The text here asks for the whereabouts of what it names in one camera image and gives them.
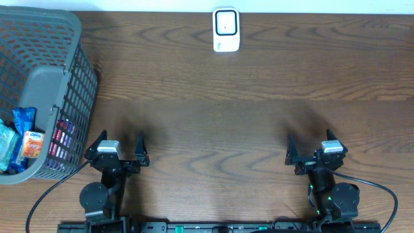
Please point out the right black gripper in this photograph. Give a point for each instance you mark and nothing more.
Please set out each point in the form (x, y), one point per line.
(293, 158)

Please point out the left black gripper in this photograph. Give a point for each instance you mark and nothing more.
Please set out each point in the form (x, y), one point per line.
(121, 164)

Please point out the purple Carefree pad pack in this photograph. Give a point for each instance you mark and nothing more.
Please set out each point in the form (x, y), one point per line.
(63, 133)

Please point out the orange Kleenex tissue pack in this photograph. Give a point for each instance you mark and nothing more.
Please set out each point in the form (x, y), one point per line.
(32, 144)

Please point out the blue snack wrapper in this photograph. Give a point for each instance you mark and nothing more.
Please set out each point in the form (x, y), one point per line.
(24, 119)

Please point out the teal wet wipes pack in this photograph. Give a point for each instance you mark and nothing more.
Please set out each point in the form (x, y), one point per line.
(9, 139)

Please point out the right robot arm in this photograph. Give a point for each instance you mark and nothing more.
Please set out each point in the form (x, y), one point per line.
(334, 202)

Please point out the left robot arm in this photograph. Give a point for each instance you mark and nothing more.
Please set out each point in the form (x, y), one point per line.
(102, 201)

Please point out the grey plastic mesh basket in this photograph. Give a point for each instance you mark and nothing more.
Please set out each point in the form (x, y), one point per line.
(44, 65)

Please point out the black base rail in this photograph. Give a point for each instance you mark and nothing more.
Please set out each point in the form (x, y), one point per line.
(279, 226)

